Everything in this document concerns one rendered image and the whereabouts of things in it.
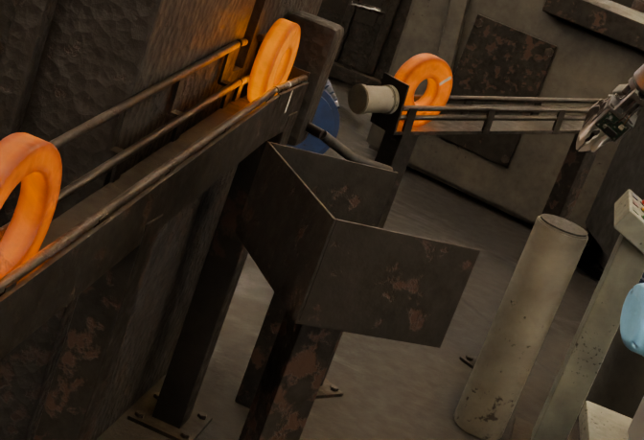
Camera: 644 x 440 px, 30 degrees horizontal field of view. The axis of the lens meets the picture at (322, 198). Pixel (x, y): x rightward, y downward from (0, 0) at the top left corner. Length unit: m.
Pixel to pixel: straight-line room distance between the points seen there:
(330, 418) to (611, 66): 2.34
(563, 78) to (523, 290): 2.05
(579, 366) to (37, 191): 1.71
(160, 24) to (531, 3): 3.14
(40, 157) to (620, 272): 1.71
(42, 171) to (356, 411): 1.54
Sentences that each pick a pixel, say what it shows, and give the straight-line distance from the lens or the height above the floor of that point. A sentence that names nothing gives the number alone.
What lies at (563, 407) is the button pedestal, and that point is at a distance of 2.80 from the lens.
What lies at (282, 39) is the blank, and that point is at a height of 0.79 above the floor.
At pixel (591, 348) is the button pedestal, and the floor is 0.29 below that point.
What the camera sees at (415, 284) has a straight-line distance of 1.46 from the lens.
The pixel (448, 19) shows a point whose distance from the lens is 4.73.
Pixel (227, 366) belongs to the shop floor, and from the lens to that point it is 2.65.
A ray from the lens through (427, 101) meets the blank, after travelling 2.52.
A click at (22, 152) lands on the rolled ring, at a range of 1.19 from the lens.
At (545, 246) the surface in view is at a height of 0.47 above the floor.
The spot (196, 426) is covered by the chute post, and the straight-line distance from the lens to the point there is 2.36.
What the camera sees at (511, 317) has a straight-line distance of 2.69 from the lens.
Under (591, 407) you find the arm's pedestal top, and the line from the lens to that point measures 2.38.
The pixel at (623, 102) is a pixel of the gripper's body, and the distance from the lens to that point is 2.54.
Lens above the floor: 1.11
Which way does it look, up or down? 16 degrees down
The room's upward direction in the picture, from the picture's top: 20 degrees clockwise
